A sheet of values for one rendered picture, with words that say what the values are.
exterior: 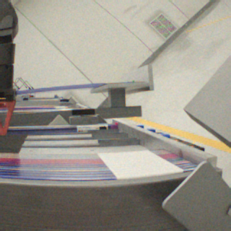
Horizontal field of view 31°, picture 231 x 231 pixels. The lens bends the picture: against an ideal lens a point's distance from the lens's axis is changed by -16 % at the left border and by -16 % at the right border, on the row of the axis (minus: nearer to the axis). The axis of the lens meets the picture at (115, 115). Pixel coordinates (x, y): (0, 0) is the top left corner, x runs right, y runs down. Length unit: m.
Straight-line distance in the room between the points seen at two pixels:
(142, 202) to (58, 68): 8.11
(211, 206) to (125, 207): 0.08
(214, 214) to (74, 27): 8.25
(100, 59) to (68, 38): 0.75
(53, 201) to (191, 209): 0.12
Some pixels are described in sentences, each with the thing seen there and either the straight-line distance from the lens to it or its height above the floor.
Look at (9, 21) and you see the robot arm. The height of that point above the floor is 1.08.
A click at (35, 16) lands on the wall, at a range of 8.61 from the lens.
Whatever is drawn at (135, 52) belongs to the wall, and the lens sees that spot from 8.61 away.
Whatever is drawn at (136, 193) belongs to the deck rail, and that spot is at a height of 0.77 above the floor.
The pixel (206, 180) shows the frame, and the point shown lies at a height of 0.74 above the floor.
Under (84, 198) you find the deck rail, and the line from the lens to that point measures 0.37.
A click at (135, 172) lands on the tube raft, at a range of 0.42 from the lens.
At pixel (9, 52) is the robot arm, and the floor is 1.02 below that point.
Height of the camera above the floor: 0.87
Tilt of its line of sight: 7 degrees down
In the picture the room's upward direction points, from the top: 45 degrees counter-clockwise
